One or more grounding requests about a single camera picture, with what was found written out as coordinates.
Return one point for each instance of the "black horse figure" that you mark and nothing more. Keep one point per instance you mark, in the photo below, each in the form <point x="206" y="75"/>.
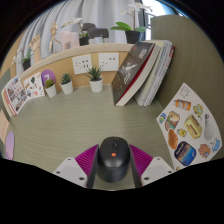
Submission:
<point x="98" y="32"/>

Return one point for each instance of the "spiky succulent in white pot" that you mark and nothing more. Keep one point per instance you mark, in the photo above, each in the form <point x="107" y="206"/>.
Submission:
<point x="96" y="86"/>

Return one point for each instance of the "black hardcover book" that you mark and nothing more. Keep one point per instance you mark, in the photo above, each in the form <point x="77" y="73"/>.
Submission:
<point x="133" y="71"/>

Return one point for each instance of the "green desk partition panel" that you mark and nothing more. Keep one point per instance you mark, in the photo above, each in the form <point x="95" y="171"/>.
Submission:
<point x="3" y="78"/>
<point x="196" y="56"/>

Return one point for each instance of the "white wall socket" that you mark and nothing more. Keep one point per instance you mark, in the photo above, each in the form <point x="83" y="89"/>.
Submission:
<point x="82" y="64"/>
<point x="108" y="61"/>

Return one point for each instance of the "window with dark frame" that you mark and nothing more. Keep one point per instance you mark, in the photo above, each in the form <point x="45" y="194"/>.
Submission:
<point x="156" y="10"/>

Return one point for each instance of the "white orchid in black pot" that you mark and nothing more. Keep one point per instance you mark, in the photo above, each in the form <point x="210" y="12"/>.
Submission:
<point x="84" y="40"/>
<point x="26" y="64"/>

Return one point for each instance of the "black computer mouse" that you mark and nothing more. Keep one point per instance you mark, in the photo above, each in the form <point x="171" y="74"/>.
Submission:
<point x="112" y="160"/>

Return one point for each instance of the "white illustrated picture card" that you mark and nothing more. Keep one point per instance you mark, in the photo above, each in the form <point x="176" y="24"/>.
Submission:
<point x="33" y="86"/>

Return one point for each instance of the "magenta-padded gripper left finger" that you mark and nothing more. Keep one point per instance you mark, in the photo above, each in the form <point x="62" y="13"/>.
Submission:
<point x="68" y="170"/>

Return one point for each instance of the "small succulent in white pot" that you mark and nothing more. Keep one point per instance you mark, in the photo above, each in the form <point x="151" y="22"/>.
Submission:
<point x="67" y="87"/>
<point x="51" y="90"/>

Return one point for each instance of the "white leaning books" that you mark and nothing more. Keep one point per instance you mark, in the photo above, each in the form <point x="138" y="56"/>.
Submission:
<point x="158" y="75"/>

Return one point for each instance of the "red book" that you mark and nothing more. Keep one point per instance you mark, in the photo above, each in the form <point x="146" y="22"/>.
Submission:
<point x="4" y="98"/>

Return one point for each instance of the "pink horse figure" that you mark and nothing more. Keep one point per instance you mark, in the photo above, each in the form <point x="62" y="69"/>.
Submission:
<point x="69" y="40"/>

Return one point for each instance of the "wooden hand model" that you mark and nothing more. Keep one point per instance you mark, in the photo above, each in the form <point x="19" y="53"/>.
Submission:
<point x="35" y="45"/>

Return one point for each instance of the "grey curtain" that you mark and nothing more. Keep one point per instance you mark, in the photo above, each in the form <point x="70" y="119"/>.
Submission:
<point x="96" y="11"/>

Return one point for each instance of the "wooden artist mannequin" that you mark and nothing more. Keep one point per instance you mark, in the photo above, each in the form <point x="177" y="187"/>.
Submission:
<point x="54" y="35"/>

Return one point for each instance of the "photo cover magazine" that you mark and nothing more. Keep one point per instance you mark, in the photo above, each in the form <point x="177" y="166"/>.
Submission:
<point x="16" y="95"/>

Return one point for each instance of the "white food sticker sheet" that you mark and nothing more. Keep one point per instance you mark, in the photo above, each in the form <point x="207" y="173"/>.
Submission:
<point x="190" y="126"/>

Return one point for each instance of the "large white orchid black pot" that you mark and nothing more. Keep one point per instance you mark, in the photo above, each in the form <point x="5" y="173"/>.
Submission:
<point x="133" y="36"/>

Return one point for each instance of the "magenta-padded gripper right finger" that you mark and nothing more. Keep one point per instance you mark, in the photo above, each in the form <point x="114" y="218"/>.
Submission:
<point x="156" y="168"/>

